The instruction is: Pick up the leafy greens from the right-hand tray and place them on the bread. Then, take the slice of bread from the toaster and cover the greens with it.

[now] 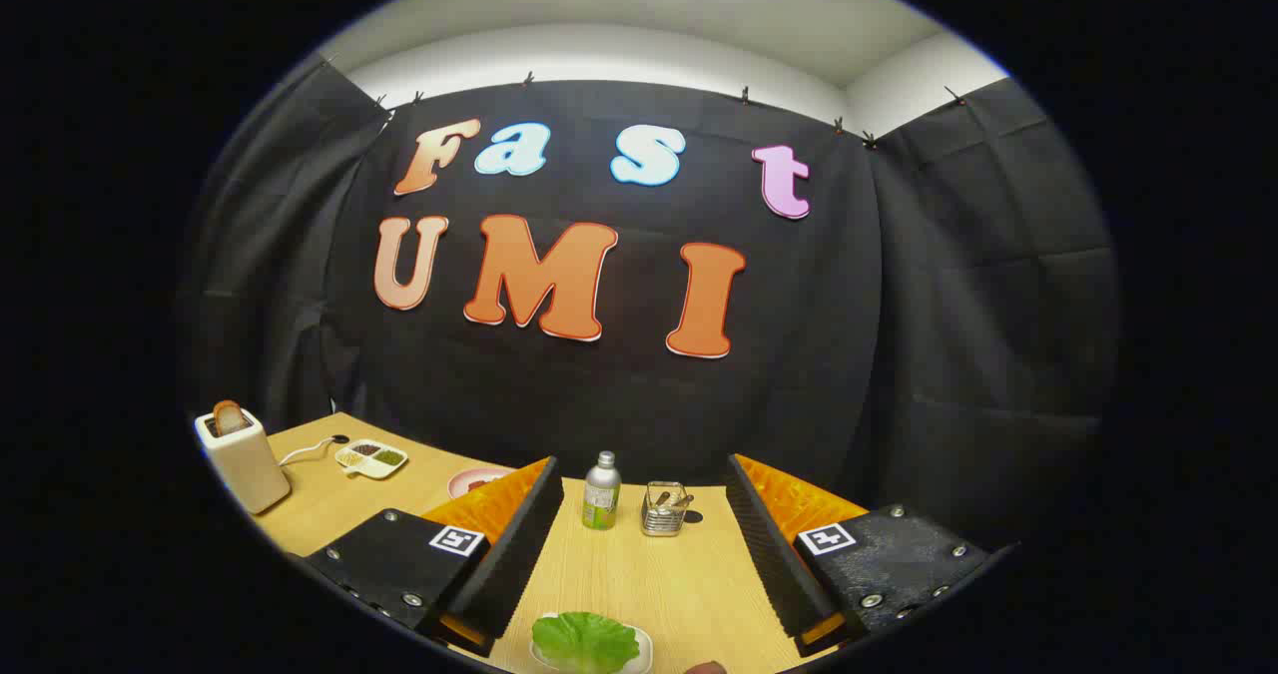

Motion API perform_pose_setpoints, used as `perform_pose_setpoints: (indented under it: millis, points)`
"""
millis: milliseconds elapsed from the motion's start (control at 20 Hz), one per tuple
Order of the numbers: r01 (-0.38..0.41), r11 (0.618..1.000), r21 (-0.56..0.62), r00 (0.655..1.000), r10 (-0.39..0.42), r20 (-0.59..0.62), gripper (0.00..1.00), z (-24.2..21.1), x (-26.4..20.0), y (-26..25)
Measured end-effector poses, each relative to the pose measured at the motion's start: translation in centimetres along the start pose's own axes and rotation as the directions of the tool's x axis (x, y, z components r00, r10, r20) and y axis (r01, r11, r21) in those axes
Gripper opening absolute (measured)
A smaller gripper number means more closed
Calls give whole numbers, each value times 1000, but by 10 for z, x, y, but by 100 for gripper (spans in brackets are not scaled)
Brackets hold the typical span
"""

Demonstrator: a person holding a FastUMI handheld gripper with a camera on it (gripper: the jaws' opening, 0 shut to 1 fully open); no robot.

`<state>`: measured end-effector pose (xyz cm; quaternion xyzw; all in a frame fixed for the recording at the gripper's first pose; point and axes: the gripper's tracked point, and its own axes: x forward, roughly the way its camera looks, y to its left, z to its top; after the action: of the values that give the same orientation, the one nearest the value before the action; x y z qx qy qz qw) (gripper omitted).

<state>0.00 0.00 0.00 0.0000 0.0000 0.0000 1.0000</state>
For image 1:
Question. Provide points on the brown toast slice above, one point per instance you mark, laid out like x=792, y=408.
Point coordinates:
x=230, y=417

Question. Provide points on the white square plate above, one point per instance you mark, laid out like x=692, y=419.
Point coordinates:
x=645, y=649

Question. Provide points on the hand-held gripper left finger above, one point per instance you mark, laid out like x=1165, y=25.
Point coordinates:
x=519, y=554

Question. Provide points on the silver green drink bottle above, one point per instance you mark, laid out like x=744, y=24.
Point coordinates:
x=601, y=494

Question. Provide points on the black backdrop cloth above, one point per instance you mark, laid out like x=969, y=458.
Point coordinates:
x=639, y=404

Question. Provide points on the white divided seasoning dish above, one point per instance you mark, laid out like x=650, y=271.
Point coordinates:
x=371, y=462

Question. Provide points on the brown meat slices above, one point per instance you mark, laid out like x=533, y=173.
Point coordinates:
x=481, y=483

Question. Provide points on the white toaster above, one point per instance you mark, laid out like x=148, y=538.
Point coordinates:
x=245, y=464

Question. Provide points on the green lettuce leaf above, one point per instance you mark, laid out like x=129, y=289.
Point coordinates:
x=584, y=642

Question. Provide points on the pink round plate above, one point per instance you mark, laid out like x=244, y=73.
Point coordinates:
x=465, y=476

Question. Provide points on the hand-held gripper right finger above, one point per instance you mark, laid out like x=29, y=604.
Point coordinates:
x=769, y=554

